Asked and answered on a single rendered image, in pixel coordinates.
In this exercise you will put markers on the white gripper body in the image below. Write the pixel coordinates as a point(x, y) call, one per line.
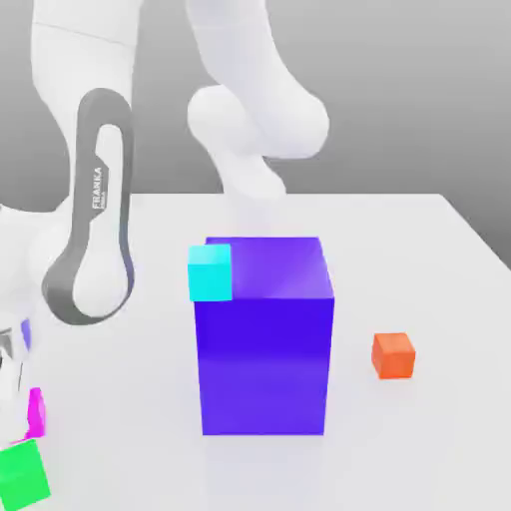
point(12, 379)

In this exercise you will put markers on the small magenta cube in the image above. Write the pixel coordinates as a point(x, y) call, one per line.
point(36, 415)

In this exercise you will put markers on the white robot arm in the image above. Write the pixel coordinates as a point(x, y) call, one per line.
point(84, 60)

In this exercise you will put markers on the small green cube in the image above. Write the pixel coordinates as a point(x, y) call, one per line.
point(22, 475)

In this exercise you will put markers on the small cyan cube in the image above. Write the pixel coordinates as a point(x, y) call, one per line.
point(209, 275)

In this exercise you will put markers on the small orange cube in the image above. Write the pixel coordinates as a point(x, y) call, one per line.
point(394, 357)

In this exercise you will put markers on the large blue box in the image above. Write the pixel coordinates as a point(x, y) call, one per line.
point(263, 359)

